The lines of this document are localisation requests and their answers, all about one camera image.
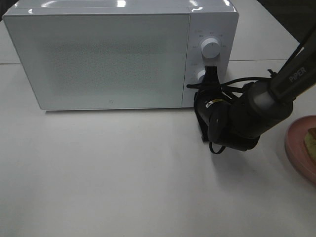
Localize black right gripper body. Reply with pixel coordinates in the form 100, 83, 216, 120
193, 86, 230, 128

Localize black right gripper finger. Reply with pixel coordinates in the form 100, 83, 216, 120
202, 66, 220, 89

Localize pink round plate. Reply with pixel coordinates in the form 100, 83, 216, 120
284, 115, 316, 185

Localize toast sandwich with lettuce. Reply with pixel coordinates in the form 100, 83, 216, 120
304, 127, 316, 162

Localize white microwave door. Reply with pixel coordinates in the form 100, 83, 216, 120
5, 14, 189, 110

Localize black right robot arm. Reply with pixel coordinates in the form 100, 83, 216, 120
187, 27, 316, 152

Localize lower white timer knob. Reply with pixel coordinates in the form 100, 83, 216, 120
196, 70, 205, 83

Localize upper white power knob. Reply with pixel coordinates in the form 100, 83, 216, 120
200, 37, 221, 59

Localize white microwave oven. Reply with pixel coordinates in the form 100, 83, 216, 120
3, 0, 239, 110

